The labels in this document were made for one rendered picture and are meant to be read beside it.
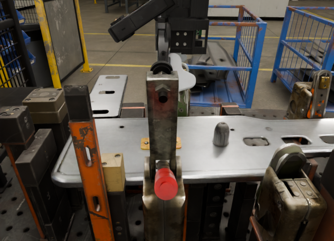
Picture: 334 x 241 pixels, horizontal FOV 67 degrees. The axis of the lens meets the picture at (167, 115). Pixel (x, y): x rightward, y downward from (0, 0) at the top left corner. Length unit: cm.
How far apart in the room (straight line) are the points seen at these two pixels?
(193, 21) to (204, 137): 26
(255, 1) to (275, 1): 56
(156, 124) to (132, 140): 24
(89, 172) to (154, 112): 13
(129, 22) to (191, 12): 10
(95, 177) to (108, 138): 20
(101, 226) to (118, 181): 9
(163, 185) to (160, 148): 11
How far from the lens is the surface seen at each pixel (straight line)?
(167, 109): 30
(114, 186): 42
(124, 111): 70
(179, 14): 42
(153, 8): 41
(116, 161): 40
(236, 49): 351
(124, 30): 42
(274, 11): 867
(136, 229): 76
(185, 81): 40
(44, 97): 65
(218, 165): 49
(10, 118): 55
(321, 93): 74
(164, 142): 33
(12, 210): 92
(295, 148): 38
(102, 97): 75
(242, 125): 62
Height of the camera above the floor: 132
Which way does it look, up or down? 30 degrees down
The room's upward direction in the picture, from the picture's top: straight up
